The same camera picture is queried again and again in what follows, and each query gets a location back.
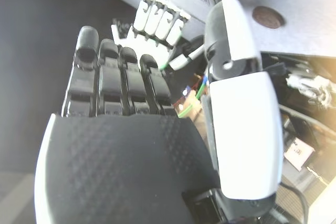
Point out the white labelled box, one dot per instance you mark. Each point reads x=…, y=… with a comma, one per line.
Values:
x=299, y=153

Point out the white connector bundle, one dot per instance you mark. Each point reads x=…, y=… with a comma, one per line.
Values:
x=309, y=85

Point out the brown round disc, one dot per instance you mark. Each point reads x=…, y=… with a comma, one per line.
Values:
x=267, y=17

